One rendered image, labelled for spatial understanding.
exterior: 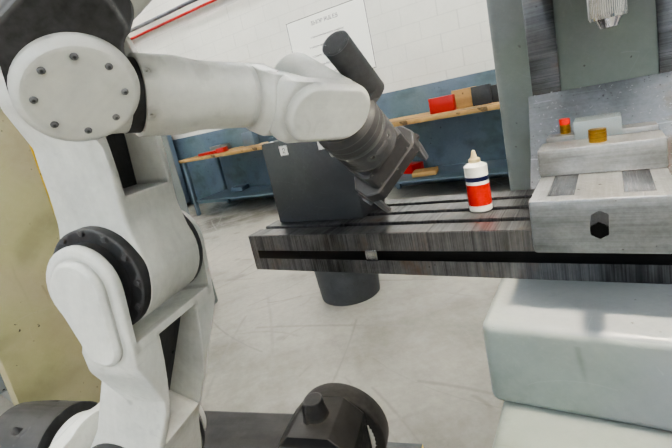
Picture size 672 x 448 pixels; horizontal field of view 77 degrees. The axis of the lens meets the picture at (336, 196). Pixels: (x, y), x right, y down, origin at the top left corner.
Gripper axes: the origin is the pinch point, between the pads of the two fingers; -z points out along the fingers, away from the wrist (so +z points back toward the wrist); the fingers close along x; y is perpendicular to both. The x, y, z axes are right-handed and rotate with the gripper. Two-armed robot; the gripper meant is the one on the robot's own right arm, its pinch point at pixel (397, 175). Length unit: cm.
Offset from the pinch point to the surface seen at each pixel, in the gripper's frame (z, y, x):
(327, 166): -8.6, 21.1, -4.2
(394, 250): -10.7, -1.6, -10.3
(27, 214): -6, 121, -75
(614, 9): 2.1, -14.6, 33.9
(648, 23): -30, -9, 57
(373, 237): -9.2, 2.6, -10.6
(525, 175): -49, 1, 24
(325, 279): -157, 103, -51
